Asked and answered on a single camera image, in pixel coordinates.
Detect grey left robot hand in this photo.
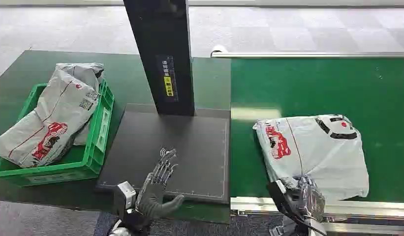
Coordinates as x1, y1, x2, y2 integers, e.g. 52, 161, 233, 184
133, 148, 185, 226

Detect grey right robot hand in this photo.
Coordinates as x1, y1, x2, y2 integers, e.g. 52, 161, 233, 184
268, 176, 327, 226

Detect grey parcel black ring print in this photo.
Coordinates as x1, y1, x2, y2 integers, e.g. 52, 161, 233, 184
252, 114, 370, 201

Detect green plastic crate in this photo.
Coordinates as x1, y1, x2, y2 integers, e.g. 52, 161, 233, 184
0, 80, 115, 187

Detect yellow warning sticker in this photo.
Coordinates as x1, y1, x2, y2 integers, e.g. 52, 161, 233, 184
163, 76, 174, 97

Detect green conveyor belt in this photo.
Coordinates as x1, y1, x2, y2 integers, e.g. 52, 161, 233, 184
230, 58, 404, 203

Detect large grey parcel red print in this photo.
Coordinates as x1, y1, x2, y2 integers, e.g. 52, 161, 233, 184
0, 69, 101, 169

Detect crumpled grey parcel bag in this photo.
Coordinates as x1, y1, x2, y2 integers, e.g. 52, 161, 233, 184
55, 62, 105, 146

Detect black scanner column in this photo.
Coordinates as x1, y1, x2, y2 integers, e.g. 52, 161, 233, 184
123, 0, 195, 117

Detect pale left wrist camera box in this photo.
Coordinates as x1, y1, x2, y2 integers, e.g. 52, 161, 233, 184
113, 181, 137, 213

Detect wide silver conveyor frame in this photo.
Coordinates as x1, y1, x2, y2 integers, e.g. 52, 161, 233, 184
230, 196, 404, 236

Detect dark scale base plate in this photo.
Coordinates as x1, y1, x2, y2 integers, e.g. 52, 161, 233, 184
96, 103, 231, 205

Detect thin silver conveyor rail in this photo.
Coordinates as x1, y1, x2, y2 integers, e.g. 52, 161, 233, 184
210, 45, 404, 59

